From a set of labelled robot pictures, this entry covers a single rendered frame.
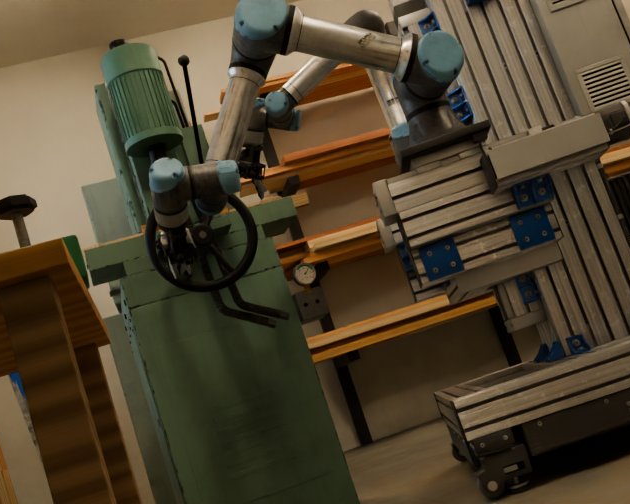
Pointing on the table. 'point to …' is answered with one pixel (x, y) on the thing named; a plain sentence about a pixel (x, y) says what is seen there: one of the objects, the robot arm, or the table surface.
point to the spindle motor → (140, 98)
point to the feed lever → (191, 104)
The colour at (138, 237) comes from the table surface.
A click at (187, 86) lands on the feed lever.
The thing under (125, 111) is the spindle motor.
